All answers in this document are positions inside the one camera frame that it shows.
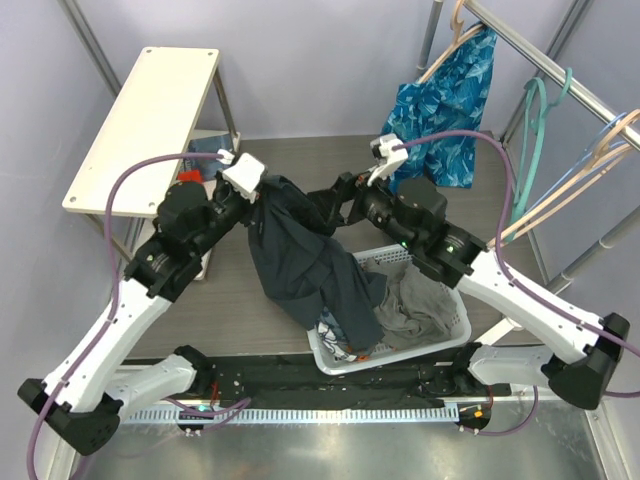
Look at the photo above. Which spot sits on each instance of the patterned white cloth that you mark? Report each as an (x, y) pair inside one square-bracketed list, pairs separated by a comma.
[(332, 338)]

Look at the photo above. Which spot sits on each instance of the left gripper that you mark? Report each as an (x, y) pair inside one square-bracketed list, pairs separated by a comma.
[(248, 207)]

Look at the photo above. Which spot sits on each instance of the blue floral shorts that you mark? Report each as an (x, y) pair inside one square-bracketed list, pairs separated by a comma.
[(452, 98)]

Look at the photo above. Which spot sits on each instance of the beige wooden hanger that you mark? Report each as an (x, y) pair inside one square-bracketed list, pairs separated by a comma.
[(460, 36)]

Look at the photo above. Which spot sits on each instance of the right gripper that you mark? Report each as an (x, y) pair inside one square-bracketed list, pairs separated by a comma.
[(353, 187)]

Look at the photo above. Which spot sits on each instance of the dark navy shorts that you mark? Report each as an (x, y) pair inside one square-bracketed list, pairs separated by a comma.
[(304, 270)]

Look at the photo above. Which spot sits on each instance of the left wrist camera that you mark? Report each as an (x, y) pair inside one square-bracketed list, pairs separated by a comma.
[(242, 176)]

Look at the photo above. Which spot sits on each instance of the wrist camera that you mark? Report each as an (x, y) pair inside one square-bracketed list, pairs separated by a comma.
[(390, 154), (242, 176)]

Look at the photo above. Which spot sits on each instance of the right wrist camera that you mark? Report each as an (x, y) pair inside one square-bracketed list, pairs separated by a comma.
[(390, 154)]

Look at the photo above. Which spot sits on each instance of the blue book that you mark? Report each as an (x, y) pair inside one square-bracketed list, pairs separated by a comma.
[(219, 144)]

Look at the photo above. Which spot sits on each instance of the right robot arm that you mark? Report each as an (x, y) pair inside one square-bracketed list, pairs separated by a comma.
[(580, 350)]

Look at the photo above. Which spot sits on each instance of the white laundry basket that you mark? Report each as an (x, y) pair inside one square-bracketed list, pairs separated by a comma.
[(382, 354)]

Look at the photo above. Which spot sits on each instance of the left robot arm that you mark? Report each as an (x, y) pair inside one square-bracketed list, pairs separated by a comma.
[(80, 400)]

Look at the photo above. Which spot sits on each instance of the light blue hanger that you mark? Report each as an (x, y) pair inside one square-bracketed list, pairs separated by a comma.
[(581, 161)]

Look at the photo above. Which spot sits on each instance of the white side shelf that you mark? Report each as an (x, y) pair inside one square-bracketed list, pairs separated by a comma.
[(154, 114)]

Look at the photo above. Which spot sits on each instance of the red box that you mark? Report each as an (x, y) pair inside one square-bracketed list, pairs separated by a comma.
[(190, 176)]

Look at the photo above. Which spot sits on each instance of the grey cloth in basket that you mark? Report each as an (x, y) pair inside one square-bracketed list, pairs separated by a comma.
[(415, 309)]

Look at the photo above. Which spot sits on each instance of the teal plastic hanger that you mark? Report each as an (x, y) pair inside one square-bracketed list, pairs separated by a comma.
[(537, 108)]

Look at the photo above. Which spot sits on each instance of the metal clothes rack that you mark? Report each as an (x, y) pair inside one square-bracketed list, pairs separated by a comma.
[(545, 62)]

